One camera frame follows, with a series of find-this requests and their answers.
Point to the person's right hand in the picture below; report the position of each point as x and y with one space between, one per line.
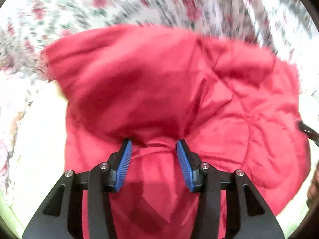
314 189

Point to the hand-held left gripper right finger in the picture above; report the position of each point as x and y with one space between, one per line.
185 165

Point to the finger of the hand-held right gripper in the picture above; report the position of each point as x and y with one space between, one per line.
307 129

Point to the red quilted jacket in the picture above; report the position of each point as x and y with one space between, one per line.
159 84

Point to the light green bed blanket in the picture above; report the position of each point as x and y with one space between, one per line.
39 149

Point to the rose print bed sheet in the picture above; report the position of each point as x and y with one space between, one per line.
104 2

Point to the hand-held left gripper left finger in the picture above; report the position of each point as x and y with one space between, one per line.
123 164

